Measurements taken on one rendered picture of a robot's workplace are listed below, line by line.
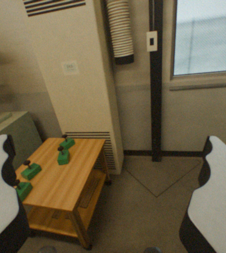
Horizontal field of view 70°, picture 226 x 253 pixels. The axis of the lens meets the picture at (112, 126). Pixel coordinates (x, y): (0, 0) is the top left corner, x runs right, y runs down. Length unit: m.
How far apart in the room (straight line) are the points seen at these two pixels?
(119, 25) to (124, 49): 0.15
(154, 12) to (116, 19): 0.28
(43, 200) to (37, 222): 0.41
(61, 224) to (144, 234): 0.61
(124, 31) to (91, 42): 0.24
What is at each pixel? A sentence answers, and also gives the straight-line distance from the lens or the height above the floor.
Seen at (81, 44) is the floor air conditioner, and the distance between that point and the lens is 1.27.
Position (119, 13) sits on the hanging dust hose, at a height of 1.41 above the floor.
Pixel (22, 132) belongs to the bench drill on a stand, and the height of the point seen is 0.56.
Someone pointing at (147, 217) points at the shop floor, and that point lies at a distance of 1.50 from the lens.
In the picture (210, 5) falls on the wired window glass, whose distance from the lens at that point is 1.61.
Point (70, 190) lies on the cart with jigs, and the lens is 1.07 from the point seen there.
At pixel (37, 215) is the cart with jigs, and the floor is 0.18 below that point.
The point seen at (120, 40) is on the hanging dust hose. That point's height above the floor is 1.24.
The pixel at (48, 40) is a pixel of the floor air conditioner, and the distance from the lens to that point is 1.38.
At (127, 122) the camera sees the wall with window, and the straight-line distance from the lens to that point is 1.71.
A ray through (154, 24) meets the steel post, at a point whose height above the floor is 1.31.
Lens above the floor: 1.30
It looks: 30 degrees down
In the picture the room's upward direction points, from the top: 9 degrees counter-clockwise
